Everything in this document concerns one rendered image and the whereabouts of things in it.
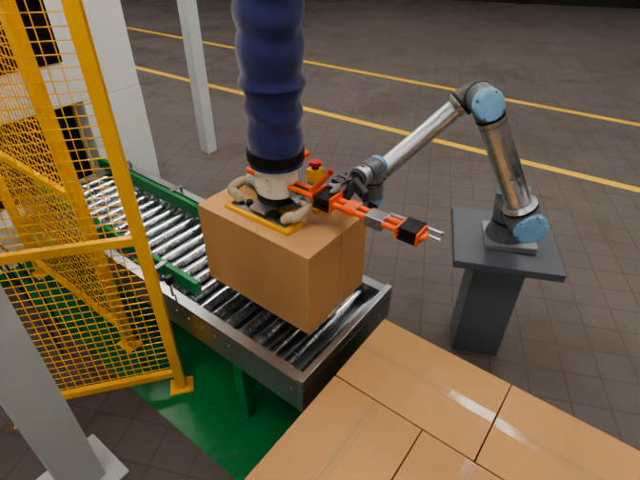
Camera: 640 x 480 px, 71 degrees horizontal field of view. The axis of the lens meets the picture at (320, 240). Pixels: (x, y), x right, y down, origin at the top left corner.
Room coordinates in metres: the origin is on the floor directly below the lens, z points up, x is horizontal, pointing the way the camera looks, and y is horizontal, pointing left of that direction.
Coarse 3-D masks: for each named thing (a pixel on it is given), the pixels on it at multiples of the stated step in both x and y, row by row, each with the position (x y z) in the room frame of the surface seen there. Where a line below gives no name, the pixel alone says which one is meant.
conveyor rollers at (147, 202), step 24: (96, 192) 2.64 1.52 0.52; (144, 192) 2.63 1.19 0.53; (120, 216) 2.30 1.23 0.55; (144, 216) 2.32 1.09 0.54; (168, 216) 2.34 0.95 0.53; (192, 216) 2.31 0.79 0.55; (192, 240) 2.07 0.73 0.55; (192, 264) 1.85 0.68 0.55; (216, 312) 1.50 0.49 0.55; (240, 312) 1.50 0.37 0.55; (264, 312) 1.50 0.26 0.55; (336, 312) 1.51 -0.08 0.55; (264, 336) 1.36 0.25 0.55; (288, 336) 1.36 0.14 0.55; (312, 336) 1.36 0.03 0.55; (336, 336) 1.36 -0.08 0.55; (288, 360) 1.23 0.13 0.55; (312, 360) 1.23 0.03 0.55
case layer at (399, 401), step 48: (384, 336) 1.37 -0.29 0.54; (336, 384) 1.11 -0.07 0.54; (384, 384) 1.12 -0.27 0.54; (432, 384) 1.12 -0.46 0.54; (480, 384) 1.12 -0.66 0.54; (288, 432) 0.90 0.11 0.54; (336, 432) 0.90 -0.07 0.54; (384, 432) 0.91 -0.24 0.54; (432, 432) 0.91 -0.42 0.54; (480, 432) 0.91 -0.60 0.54; (528, 432) 0.91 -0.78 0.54; (576, 432) 0.91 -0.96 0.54
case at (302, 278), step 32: (224, 192) 1.70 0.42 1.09; (256, 192) 1.70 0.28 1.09; (224, 224) 1.51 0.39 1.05; (256, 224) 1.46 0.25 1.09; (320, 224) 1.47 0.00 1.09; (352, 224) 1.47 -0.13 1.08; (224, 256) 1.53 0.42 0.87; (256, 256) 1.41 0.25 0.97; (288, 256) 1.30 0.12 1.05; (320, 256) 1.30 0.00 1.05; (352, 256) 1.49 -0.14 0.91; (256, 288) 1.42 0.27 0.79; (288, 288) 1.31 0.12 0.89; (320, 288) 1.30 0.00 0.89; (352, 288) 1.50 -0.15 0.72; (288, 320) 1.31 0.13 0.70; (320, 320) 1.31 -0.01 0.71
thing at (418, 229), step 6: (402, 222) 1.26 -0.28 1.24; (408, 222) 1.26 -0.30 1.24; (414, 222) 1.26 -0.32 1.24; (396, 228) 1.23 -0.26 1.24; (402, 228) 1.23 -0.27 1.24; (408, 228) 1.23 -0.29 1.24; (414, 228) 1.23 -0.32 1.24; (420, 228) 1.23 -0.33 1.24; (426, 228) 1.24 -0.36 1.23; (396, 234) 1.23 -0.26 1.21; (402, 234) 1.23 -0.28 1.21; (408, 234) 1.22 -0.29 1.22; (414, 234) 1.20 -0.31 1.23; (420, 234) 1.20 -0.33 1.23; (402, 240) 1.22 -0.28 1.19; (408, 240) 1.22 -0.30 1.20; (414, 240) 1.20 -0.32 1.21; (414, 246) 1.19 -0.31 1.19
